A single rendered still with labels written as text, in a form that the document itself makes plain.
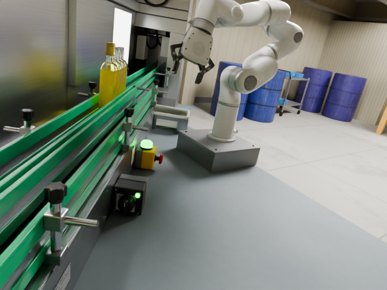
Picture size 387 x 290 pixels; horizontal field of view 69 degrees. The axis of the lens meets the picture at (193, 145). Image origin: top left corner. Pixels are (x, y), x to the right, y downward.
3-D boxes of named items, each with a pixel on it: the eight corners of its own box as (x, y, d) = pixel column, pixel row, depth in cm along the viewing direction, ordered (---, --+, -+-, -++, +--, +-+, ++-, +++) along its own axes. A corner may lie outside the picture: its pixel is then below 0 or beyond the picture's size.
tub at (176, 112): (150, 117, 166) (151, 103, 163) (188, 123, 167) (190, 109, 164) (144, 126, 150) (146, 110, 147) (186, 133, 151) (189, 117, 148)
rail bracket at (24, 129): (11, 155, 73) (8, 104, 68) (38, 159, 73) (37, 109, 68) (1, 161, 69) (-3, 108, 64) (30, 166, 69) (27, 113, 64)
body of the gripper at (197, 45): (193, 20, 89) (182, 54, 90) (219, 34, 94) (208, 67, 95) (184, 24, 96) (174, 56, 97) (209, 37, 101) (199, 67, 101)
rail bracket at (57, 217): (53, 251, 46) (52, 177, 41) (99, 256, 46) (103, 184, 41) (41, 270, 42) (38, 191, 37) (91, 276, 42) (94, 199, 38)
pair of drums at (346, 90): (305, 105, 785) (317, 67, 749) (357, 121, 680) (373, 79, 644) (287, 105, 735) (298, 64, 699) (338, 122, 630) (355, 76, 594)
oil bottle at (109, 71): (102, 113, 117) (104, 60, 109) (115, 115, 117) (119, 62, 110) (97, 116, 112) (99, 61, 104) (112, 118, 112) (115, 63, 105)
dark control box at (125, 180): (118, 198, 85) (121, 172, 82) (145, 201, 85) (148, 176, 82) (111, 213, 77) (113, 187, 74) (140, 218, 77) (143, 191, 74)
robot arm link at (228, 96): (230, 101, 129) (238, 65, 124) (247, 109, 119) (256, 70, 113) (212, 100, 125) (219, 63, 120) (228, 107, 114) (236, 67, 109)
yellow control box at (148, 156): (136, 160, 110) (139, 142, 108) (156, 163, 111) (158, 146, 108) (133, 168, 104) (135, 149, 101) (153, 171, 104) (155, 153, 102)
